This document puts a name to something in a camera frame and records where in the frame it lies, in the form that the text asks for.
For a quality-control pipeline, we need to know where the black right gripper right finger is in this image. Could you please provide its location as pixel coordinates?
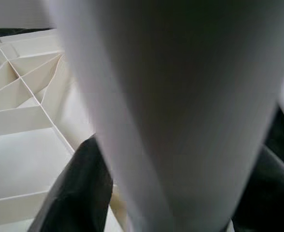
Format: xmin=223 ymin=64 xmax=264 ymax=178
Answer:
xmin=231 ymin=145 xmax=284 ymax=232

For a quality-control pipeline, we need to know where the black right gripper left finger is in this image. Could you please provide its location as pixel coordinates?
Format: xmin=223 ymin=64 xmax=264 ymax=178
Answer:
xmin=27 ymin=137 xmax=114 ymax=232

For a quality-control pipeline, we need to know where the white plastic children table top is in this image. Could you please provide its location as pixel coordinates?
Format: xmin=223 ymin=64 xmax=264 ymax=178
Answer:
xmin=0 ymin=29 xmax=133 ymax=232

